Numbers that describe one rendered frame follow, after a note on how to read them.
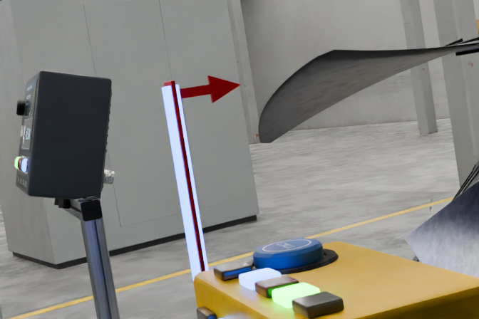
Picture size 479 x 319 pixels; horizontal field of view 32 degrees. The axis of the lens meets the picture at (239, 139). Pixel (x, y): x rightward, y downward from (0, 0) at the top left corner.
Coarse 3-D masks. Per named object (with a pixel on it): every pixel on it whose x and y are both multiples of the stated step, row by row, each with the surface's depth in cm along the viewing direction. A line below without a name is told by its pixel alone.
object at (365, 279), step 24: (312, 264) 45; (336, 264) 45; (360, 264) 44; (384, 264) 43; (408, 264) 42; (216, 288) 44; (240, 288) 43; (336, 288) 40; (360, 288) 39; (384, 288) 38; (408, 288) 37; (432, 288) 37; (456, 288) 36; (216, 312) 44; (240, 312) 40; (264, 312) 38; (288, 312) 37; (336, 312) 36; (360, 312) 35; (384, 312) 35; (408, 312) 35; (432, 312) 36; (456, 312) 36
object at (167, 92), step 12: (168, 96) 69; (168, 108) 70; (168, 120) 71; (180, 156) 70; (180, 168) 70; (180, 180) 70; (180, 192) 71; (192, 228) 70; (192, 240) 70; (192, 252) 70; (192, 264) 71; (192, 276) 72
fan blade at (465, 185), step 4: (476, 164) 97; (476, 168) 95; (472, 172) 96; (476, 172) 94; (468, 176) 97; (472, 176) 95; (476, 176) 93; (468, 180) 96; (472, 180) 94; (476, 180) 92; (464, 184) 97; (468, 184) 94; (472, 184) 93; (460, 188) 98; (464, 188) 95; (460, 192) 96; (456, 196) 97; (452, 200) 99; (412, 260) 97; (416, 260) 93
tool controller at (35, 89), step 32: (32, 96) 128; (64, 96) 124; (96, 96) 125; (32, 128) 124; (64, 128) 124; (96, 128) 125; (32, 160) 122; (64, 160) 124; (96, 160) 125; (32, 192) 122; (64, 192) 124; (96, 192) 125
